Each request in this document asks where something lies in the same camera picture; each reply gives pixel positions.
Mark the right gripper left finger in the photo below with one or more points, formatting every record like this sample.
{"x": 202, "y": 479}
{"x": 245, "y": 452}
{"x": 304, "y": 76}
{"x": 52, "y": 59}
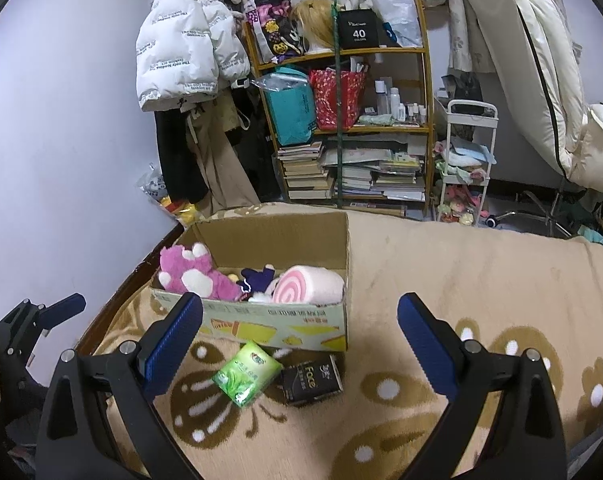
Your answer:
{"x": 76, "y": 440}

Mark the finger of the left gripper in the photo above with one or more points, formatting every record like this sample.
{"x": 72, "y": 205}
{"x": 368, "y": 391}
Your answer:
{"x": 49, "y": 317}

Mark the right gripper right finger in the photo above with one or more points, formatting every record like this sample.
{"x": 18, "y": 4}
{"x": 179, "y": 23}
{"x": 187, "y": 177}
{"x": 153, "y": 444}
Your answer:
{"x": 526, "y": 438}

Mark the pink bear plush toy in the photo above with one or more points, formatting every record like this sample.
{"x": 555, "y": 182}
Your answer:
{"x": 191, "y": 269}

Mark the green tissue pack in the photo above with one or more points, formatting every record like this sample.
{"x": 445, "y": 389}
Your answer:
{"x": 247, "y": 374}

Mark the purple black plush toy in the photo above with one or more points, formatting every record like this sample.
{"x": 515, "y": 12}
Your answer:
{"x": 256, "y": 280}

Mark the black Face tissue pack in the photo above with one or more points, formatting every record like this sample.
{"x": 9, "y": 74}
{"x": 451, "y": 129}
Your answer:
{"x": 311, "y": 381}

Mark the pink swirl roll plush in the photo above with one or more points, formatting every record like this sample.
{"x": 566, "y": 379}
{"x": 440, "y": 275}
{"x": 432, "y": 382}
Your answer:
{"x": 309, "y": 285}

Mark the white duck plush keychain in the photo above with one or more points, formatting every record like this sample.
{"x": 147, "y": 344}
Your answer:
{"x": 260, "y": 298}

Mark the beige patterned blanket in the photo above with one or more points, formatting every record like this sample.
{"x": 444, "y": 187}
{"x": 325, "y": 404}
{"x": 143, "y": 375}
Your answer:
{"x": 510, "y": 291}

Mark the black hanging coat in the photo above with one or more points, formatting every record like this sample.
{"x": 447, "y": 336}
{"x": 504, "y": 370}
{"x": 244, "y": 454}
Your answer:
{"x": 182, "y": 175}

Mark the beige trench coat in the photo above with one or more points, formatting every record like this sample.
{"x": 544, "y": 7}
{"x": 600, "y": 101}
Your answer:
{"x": 233, "y": 155}

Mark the open cardboard box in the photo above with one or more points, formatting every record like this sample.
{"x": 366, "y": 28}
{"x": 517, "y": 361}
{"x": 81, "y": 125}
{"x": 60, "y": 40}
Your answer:
{"x": 282, "y": 240}

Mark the stack of books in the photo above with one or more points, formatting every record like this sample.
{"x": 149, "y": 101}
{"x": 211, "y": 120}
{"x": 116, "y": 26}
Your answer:
{"x": 304, "y": 176}

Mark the white rolling cart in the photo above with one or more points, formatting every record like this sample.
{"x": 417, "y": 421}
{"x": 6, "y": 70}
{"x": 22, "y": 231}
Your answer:
{"x": 464, "y": 160}

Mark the white puffer jacket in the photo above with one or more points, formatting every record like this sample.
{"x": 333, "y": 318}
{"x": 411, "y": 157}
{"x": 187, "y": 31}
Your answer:
{"x": 187, "y": 51}

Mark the teal bag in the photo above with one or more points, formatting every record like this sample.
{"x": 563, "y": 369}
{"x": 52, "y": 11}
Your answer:
{"x": 291, "y": 105}

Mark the wooden bookshelf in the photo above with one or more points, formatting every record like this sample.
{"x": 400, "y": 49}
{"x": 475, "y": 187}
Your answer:
{"x": 424, "y": 83}

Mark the blonde wig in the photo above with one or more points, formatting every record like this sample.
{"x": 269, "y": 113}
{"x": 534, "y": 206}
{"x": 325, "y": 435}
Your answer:
{"x": 314, "y": 18}

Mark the green pole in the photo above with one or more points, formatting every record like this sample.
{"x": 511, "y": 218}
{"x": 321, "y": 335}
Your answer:
{"x": 338, "y": 107}

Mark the black box number 40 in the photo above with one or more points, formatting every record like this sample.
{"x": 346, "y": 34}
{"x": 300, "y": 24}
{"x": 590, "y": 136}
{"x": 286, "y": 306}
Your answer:
{"x": 357, "y": 29}

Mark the cream folded mattress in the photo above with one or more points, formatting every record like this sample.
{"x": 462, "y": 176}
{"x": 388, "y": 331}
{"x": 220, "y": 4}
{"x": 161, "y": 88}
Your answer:
{"x": 531, "y": 48}

